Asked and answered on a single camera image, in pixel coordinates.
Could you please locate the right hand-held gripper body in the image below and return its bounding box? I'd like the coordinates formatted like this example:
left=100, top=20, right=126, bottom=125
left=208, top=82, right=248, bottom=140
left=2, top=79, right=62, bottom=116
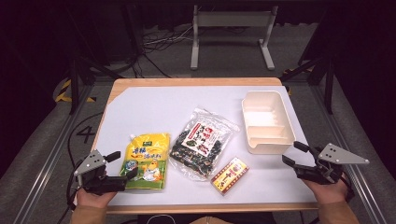
left=293, top=142, right=371, bottom=186

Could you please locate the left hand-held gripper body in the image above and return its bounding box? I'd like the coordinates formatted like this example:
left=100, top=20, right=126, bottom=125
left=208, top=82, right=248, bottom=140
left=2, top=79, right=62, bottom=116
left=73, top=149, right=129, bottom=196

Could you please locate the yellow spouted sauce pouch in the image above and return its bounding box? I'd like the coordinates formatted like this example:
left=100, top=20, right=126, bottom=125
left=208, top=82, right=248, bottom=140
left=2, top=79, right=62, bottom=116
left=120, top=133, right=171, bottom=190

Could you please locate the white plastic container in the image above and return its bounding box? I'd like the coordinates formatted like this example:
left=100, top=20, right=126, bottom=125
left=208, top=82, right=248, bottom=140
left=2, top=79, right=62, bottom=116
left=241, top=90, right=297, bottom=155

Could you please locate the small yellow and red box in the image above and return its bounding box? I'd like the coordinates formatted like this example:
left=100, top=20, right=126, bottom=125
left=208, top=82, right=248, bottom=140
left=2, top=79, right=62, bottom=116
left=210, top=157, right=250, bottom=196

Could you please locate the clear bag of dried seaweed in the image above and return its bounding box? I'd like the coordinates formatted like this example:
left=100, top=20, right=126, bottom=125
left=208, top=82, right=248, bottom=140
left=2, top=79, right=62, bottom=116
left=169, top=106, right=241, bottom=182

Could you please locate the person's left hand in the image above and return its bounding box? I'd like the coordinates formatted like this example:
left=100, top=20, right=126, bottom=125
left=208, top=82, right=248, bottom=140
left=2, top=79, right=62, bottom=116
left=76, top=186, right=118, bottom=209

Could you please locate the person's right hand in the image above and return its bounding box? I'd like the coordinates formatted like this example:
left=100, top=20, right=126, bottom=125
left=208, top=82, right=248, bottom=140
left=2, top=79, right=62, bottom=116
left=303, top=173, right=354, bottom=205

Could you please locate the black metal stand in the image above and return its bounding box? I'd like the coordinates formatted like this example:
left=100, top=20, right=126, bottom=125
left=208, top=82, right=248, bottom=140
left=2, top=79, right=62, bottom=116
left=66, top=54, right=125, bottom=116
left=279, top=54, right=339, bottom=116

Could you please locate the yellow and black hazard tape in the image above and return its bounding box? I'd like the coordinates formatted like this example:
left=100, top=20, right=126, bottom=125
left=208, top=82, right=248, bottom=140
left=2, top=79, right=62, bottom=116
left=54, top=78, right=96, bottom=104

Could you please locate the person's tan clothing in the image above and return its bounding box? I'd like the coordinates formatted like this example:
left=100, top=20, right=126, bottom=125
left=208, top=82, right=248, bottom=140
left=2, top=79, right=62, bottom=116
left=190, top=217, right=233, bottom=224

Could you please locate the white metal stand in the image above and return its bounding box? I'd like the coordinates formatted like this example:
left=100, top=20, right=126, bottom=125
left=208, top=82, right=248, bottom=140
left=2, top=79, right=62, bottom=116
left=190, top=4, right=279, bottom=71

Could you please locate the aluminium rail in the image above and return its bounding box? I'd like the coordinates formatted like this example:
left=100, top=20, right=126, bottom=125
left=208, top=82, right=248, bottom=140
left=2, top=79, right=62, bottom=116
left=13, top=83, right=94, bottom=224
left=311, top=83, right=389, bottom=224

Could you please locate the black cable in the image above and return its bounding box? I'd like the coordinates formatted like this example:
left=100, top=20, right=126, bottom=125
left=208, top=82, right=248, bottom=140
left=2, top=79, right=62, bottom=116
left=65, top=111, right=104, bottom=171

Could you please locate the bundle of floor cables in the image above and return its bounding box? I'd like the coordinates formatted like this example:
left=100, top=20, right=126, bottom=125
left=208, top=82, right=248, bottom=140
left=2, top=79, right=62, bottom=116
left=136, top=24, right=195, bottom=78

